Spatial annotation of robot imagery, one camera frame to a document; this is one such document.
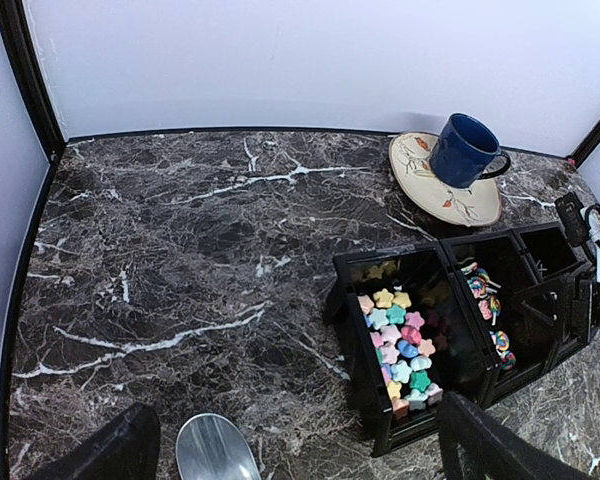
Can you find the right black frame post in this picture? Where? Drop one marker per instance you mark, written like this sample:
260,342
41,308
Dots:
586,147

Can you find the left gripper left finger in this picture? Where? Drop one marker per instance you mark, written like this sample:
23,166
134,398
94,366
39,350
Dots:
127,447

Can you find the black three-compartment candy tray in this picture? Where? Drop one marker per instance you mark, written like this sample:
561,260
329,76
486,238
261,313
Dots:
496,308

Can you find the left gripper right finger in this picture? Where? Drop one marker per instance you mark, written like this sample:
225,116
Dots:
475,446

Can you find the black frame post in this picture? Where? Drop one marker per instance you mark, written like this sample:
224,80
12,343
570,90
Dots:
586,147
18,43

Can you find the beige ceramic plate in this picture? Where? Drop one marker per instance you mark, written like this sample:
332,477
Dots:
479,205

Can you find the metal scoop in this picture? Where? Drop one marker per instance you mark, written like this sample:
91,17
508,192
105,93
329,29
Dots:
209,446

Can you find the left black frame post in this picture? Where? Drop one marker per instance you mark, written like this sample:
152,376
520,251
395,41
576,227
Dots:
18,43

